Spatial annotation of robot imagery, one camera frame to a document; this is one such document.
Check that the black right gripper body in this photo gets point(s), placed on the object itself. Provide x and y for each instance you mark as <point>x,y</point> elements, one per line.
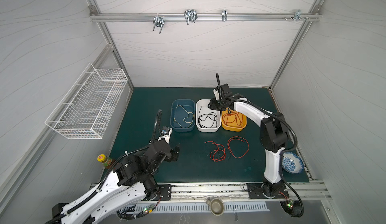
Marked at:
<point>215,104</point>

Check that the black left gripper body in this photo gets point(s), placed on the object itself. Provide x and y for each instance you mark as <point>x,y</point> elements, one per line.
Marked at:
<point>174,156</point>

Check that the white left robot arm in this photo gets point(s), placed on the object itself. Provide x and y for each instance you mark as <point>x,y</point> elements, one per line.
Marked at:
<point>129,181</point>

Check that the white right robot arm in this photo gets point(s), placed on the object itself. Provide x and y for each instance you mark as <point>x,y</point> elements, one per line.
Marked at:
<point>273,134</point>

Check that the yellow plastic bin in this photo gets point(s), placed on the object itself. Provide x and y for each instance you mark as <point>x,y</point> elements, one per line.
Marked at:
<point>232,120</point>

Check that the white plastic bin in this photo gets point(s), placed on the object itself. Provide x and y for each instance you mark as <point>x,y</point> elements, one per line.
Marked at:
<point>207,120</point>

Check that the blue plastic bin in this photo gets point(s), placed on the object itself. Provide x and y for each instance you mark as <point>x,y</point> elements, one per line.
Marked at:
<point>183,115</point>

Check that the grey round cup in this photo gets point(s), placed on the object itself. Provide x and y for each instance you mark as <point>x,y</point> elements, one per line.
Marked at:
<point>216,206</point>

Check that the blue patterned bowl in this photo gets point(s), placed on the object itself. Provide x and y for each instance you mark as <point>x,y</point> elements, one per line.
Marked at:
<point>292,163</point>

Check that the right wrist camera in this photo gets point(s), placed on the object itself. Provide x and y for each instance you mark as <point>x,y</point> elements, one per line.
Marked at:
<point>216,92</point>

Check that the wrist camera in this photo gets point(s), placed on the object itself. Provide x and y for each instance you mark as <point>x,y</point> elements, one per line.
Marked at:
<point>216,92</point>
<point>165,134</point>

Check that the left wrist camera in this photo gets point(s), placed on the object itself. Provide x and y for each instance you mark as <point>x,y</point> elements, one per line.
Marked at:
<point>165,134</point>

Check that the aluminium top rail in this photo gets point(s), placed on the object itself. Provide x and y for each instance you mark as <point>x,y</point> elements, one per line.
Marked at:
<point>223,16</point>

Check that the white wire basket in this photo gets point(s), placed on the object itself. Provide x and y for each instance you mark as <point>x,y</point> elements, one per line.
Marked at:
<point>87,108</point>

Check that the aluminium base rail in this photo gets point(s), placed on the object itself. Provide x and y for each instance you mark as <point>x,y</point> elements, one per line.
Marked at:
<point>313,190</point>

